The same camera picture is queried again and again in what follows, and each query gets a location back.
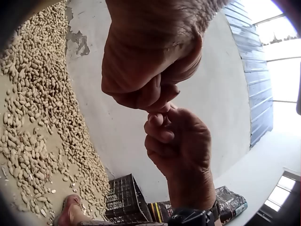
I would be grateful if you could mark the person's right hand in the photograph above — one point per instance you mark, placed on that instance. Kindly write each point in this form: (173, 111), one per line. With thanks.
(188, 150)

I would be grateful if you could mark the person's left hand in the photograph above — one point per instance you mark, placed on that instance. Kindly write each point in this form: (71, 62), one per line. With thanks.
(145, 47)

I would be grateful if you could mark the person's left fingers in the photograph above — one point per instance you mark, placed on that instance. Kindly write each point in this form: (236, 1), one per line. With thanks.
(164, 94)

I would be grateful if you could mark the person's right fingers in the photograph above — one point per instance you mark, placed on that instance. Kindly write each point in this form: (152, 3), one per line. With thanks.
(157, 131)

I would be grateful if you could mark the black plastic crate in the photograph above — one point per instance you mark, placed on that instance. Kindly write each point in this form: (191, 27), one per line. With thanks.
(124, 200)

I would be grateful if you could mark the black sack with yellow stripes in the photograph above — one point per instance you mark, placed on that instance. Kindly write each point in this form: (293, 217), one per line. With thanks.
(160, 211)

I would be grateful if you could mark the black wrist band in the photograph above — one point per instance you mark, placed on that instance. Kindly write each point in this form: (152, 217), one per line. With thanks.
(190, 217)

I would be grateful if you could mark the blue corrugated metal sheet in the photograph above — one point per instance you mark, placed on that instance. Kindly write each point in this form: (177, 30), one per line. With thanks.
(254, 70)

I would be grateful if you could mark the dark patterned sack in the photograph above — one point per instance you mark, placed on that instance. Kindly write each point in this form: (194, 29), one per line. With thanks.
(231, 204)

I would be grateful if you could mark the pile of peanuts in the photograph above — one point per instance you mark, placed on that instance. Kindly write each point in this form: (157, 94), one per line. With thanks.
(42, 98)

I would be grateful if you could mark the bright framed window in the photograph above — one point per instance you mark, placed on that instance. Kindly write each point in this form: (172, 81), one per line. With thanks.
(282, 70)

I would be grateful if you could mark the small dark-framed window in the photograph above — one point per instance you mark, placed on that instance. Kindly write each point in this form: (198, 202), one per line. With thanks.
(279, 193)

